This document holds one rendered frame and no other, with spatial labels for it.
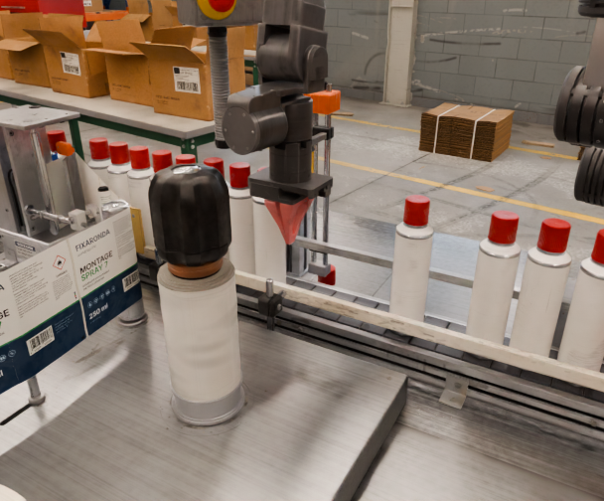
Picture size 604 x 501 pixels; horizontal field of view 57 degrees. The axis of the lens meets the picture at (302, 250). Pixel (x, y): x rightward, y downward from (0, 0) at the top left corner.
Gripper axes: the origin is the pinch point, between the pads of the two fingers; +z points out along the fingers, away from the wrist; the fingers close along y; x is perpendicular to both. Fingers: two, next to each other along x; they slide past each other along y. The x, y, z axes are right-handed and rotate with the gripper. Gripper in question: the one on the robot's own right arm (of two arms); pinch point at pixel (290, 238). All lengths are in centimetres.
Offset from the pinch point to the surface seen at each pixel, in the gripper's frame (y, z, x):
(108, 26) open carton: -196, -12, 150
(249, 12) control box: -14.1, -29.0, 11.6
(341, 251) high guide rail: 3.5, 5.6, 10.0
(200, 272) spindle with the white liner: 3.1, -5.8, -23.5
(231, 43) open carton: -117, -9, 145
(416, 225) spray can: 17.0, -4.1, 4.6
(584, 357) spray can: 40.2, 8.4, 4.2
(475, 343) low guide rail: 27.4, 9.9, 2.4
